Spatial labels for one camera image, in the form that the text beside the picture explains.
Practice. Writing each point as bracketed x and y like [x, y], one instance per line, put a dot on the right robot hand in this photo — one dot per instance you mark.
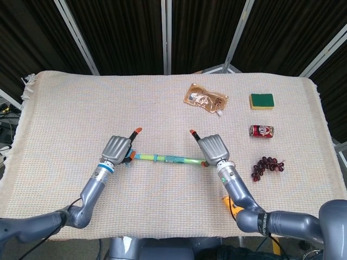
[214, 149]

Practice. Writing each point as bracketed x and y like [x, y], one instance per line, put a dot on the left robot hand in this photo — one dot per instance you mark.
[117, 149]

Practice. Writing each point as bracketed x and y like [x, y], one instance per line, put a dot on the green and blue plastic stick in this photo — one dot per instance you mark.
[168, 158]

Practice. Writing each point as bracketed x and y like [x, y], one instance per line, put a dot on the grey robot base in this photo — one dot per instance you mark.
[151, 249]

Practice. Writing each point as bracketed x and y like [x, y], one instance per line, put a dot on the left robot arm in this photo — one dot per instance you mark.
[54, 211]

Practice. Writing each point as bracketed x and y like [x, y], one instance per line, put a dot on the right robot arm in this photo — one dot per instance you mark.
[271, 211]

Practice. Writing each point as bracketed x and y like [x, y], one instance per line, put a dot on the beige woven table cloth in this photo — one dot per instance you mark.
[162, 108]

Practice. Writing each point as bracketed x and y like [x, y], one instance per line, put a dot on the red soda can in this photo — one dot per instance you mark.
[262, 131]

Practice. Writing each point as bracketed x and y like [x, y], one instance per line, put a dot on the brown foil sauce pouch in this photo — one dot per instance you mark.
[205, 99]

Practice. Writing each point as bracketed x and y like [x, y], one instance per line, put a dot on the bunch of dark red grapes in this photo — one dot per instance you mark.
[264, 166]

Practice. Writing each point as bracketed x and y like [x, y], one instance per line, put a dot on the yellow tape measure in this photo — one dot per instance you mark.
[227, 201]

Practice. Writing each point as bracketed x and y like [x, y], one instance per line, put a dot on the green and yellow sponge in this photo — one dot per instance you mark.
[261, 101]

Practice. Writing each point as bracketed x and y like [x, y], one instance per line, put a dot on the folding screen with dark panels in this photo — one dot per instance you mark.
[173, 35]

